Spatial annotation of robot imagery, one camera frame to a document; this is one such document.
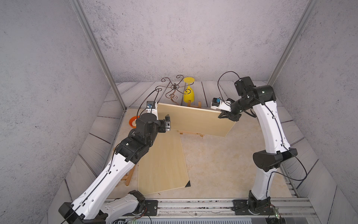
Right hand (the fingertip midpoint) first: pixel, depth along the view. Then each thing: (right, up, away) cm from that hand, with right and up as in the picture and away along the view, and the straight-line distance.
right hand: (221, 112), depth 72 cm
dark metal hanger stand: (-27, +11, +11) cm, 31 cm away
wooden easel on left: (-52, -37, +9) cm, 64 cm away
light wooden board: (-31, -34, +15) cm, 48 cm away
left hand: (-30, -1, -4) cm, 30 cm away
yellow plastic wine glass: (-16, +13, +12) cm, 24 cm away
